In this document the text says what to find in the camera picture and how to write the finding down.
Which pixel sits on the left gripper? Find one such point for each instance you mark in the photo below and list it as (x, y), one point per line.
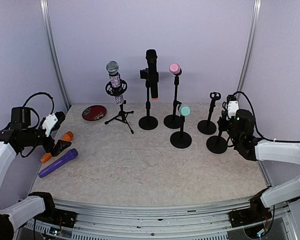
(56, 149)

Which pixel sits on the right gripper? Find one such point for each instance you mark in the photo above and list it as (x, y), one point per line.
(222, 127)

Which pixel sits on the orange microphone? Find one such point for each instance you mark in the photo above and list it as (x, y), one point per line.
(68, 136)

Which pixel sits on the purple microphone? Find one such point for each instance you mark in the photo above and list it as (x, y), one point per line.
(70, 155)

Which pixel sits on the black round-base stand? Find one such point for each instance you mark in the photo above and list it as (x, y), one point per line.
(207, 127)

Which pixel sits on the teal microphone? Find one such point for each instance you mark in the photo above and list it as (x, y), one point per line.
(184, 110)

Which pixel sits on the pink microphone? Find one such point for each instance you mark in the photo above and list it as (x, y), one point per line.
(175, 69)

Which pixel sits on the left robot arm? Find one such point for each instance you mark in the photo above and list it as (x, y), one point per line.
(14, 138)

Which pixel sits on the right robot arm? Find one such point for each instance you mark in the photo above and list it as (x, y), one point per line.
(241, 126)

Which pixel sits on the black tripod mic stand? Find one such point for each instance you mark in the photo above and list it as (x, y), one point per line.
(122, 115)

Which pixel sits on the silver rhinestone microphone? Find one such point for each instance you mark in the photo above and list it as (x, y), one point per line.
(112, 68)

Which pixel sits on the black tall microphone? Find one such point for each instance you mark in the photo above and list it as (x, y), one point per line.
(153, 75)

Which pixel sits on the dark red floral plate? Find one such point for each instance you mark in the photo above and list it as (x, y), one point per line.
(94, 113)

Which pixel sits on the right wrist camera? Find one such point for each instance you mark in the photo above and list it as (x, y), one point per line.
(231, 106)

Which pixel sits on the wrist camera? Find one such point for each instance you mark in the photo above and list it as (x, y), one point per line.
(52, 122)
(231, 106)

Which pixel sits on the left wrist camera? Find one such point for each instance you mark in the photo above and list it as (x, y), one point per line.
(52, 122)

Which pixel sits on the right metal frame post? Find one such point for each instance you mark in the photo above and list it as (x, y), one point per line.
(256, 11)

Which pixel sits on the metal frame post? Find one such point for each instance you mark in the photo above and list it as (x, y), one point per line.
(256, 11)
(44, 6)

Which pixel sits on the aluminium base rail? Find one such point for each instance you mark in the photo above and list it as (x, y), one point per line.
(207, 221)

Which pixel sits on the left metal frame post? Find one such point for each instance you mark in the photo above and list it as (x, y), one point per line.
(44, 6)

